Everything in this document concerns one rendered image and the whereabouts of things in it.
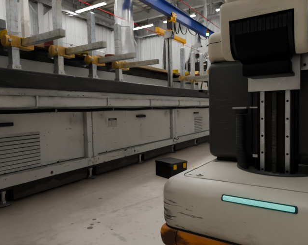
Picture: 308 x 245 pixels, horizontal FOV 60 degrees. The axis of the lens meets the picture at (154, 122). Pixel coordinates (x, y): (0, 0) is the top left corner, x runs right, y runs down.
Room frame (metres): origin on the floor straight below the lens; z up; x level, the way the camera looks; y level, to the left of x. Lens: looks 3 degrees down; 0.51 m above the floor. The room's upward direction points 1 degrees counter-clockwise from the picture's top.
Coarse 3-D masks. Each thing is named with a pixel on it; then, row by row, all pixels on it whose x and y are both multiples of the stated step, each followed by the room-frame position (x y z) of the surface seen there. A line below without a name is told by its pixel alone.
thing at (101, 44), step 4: (88, 44) 1.37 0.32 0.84; (92, 44) 1.36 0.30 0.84; (96, 44) 1.34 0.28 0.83; (100, 44) 1.33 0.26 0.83; (104, 44) 1.33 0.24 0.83; (68, 48) 1.45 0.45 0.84; (72, 48) 1.44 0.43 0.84; (76, 48) 1.42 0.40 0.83; (80, 48) 1.41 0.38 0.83; (84, 48) 1.39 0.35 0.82; (88, 48) 1.37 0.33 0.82; (92, 48) 1.36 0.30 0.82; (96, 48) 1.35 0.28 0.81; (100, 48) 1.35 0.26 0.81; (48, 52) 1.55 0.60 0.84; (68, 52) 1.46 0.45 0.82; (72, 52) 1.44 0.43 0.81; (76, 52) 1.44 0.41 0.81; (80, 52) 1.44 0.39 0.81; (48, 56) 1.55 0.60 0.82; (52, 56) 1.53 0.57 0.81
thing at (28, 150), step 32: (0, 64) 1.40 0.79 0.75; (32, 64) 1.55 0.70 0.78; (64, 64) 1.74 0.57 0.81; (0, 128) 1.42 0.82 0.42; (32, 128) 1.57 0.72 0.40; (64, 128) 1.76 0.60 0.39; (96, 128) 1.96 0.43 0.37; (128, 128) 2.34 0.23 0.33; (160, 128) 2.79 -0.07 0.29; (192, 128) 3.47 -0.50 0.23; (0, 160) 1.40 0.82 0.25; (32, 160) 1.55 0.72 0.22; (64, 160) 1.75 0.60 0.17; (128, 160) 2.31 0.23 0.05; (32, 192) 1.54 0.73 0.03
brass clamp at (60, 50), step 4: (52, 48) 1.42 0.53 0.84; (56, 48) 1.42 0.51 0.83; (60, 48) 1.44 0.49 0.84; (64, 48) 1.47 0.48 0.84; (52, 52) 1.42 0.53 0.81; (56, 52) 1.43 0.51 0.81; (60, 52) 1.44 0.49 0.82; (64, 52) 1.47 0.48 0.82; (64, 56) 1.48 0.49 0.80; (68, 56) 1.49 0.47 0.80; (72, 56) 1.51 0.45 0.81
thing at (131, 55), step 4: (132, 52) 1.53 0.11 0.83; (108, 56) 1.63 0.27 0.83; (112, 56) 1.62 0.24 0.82; (116, 56) 1.60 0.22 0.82; (120, 56) 1.58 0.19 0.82; (124, 56) 1.57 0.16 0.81; (128, 56) 1.55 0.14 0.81; (132, 56) 1.53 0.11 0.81; (136, 56) 1.55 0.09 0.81; (84, 60) 1.75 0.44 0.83; (100, 60) 1.67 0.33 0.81; (104, 60) 1.65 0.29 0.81; (108, 60) 1.63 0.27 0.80; (112, 60) 1.62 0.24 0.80; (116, 60) 1.61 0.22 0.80; (120, 60) 1.62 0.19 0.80; (84, 64) 1.75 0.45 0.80
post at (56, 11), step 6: (54, 0) 1.44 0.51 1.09; (60, 0) 1.46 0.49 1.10; (54, 6) 1.45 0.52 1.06; (60, 6) 1.46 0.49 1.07; (54, 12) 1.45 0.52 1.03; (60, 12) 1.46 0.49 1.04; (54, 18) 1.45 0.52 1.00; (60, 18) 1.46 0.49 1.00; (54, 24) 1.45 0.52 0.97; (60, 24) 1.46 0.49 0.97; (54, 42) 1.45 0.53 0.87; (60, 42) 1.46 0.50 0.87; (54, 60) 1.46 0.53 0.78; (60, 60) 1.45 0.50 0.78; (54, 66) 1.46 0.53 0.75; (60, 66) 1.45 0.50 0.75
